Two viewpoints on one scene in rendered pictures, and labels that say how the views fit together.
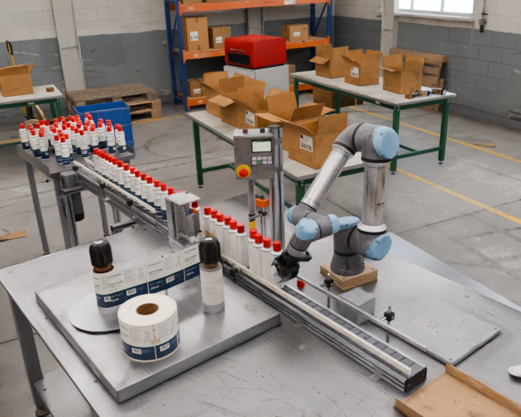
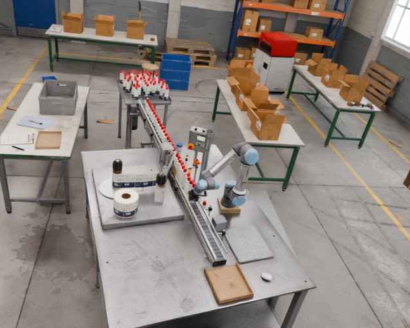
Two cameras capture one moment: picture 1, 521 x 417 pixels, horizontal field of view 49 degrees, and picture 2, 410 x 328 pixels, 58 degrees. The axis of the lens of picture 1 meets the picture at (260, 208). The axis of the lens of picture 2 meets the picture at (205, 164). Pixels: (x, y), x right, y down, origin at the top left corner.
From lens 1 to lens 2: 1.20 m
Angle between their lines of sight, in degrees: 14
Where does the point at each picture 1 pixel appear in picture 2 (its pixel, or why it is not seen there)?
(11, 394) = (79, 203)
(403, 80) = (351, 93)
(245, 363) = (158, 231)
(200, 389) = (135, 235)
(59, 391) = not seen: hidden behind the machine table
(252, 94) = (248, 83)
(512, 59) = not seen: outside the picture
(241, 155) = (191, 139)
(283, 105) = (259, 96)
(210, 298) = (157, 198)
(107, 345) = (109, 204)
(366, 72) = (334, 80)
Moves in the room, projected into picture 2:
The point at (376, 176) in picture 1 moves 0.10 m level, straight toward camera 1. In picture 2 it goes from (244, 170) to (239, 175)
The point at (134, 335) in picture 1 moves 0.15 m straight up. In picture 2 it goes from (116, 205) to (117, 190)
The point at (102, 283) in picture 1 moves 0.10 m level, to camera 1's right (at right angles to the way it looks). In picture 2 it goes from (114, 177) to (125, 180)
